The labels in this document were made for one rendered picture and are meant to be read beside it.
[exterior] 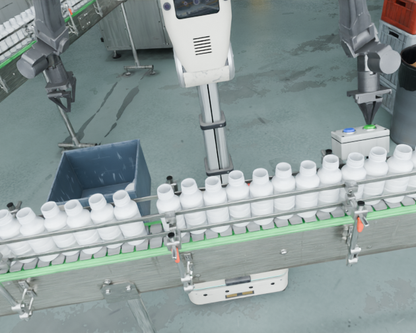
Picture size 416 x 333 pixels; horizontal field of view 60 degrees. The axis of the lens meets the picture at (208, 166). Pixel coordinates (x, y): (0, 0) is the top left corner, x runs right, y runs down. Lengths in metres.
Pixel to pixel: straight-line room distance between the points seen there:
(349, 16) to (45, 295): 1.10
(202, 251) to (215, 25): 0.74
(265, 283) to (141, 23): 3.54
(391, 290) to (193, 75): 1.46
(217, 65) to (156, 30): 3.32
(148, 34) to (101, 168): 3.26
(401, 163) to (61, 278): 0.94
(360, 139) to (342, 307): 1.12
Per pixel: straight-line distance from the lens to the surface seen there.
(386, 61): 1.03
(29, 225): 1.00
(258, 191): 0.90
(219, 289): 1.88
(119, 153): 1.54
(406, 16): 3.11
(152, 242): 1.01
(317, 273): 2.12
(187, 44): 1.31
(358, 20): 1.03
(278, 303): 2.01
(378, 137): 1.13
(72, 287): 1.13
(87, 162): 1.58
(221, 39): 1.32
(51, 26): 1.08
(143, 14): 4.63
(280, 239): 1.01
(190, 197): 0.90
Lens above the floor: 1.75
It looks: 39 degrees down
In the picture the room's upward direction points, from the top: 10 degrees counter-clockwise
